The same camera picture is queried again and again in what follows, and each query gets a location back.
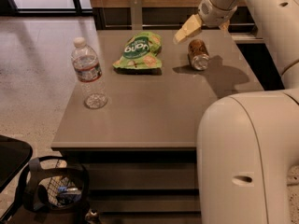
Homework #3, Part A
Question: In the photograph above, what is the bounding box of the black chair seat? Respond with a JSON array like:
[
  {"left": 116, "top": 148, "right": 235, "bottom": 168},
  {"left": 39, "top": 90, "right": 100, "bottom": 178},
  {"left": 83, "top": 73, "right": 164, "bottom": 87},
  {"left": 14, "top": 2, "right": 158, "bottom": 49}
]
[{"left": 0, "top": 135, "right": 33, "bottom": 192}]

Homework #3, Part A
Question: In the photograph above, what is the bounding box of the clear plastic water bottle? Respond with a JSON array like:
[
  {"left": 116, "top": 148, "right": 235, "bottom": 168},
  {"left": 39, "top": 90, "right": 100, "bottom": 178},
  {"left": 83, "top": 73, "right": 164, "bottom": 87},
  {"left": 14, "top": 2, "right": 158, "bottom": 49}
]
[{"left": 71, "top": 37, "right": 107, "bottom": 109}]

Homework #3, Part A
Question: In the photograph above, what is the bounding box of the grey side shelf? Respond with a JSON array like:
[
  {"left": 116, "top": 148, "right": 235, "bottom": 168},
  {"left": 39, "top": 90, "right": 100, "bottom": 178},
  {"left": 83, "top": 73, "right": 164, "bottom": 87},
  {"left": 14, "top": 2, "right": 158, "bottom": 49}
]
[{"left": 231, "top": 33, "right": 263, "bottom": 44}]

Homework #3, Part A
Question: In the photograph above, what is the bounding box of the grey drawer cabinet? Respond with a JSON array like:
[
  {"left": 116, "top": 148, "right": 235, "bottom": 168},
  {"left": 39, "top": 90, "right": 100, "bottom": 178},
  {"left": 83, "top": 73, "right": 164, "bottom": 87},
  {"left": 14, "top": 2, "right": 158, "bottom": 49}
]
[{"left": 51, "top": 30, "right": 262, "bottom": 224}]

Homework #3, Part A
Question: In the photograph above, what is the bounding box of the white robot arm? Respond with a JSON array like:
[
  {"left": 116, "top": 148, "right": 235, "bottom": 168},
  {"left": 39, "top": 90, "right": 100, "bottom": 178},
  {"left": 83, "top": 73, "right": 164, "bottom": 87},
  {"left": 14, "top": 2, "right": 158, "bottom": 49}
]
[{"left": 196, "top": 0, "right": 299, "bottom": 224}]

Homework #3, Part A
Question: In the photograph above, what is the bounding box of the black mesh basket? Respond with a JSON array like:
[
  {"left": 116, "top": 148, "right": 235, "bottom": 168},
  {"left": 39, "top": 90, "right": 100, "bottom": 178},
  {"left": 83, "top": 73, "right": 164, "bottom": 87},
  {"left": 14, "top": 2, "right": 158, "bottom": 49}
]
[{"left": 11, "top": 156, "right": 89, "bottom": 224}]

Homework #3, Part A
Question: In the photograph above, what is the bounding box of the left metal bracket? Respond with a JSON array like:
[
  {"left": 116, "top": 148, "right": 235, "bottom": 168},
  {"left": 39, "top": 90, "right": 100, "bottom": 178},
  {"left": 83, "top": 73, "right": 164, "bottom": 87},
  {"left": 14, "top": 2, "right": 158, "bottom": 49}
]
[{"left": 130, "top": 0, "right": 143, "bottom": 30}]

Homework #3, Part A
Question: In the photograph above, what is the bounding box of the green snack bag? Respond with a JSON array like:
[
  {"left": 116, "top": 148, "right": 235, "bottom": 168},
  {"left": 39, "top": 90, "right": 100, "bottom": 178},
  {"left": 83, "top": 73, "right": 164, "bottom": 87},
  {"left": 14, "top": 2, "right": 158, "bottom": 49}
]
[{"left": 113, "top": 32, "right": 162, "bottom": 70}]

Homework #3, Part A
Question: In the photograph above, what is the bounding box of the orange soda can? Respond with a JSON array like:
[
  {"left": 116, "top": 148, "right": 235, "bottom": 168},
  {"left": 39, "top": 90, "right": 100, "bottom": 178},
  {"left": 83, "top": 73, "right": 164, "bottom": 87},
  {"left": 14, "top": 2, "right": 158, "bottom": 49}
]
[{"left": 188, "top": 39, "right": 210, "bottom": 71}]

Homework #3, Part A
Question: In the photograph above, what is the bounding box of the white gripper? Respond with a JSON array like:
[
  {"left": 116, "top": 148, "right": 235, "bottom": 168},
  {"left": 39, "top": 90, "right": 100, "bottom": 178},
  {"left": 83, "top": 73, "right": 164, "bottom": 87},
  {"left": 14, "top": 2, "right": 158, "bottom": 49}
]
[{"left": 173, "top": 0, "right": 237, "bottom": 44}]

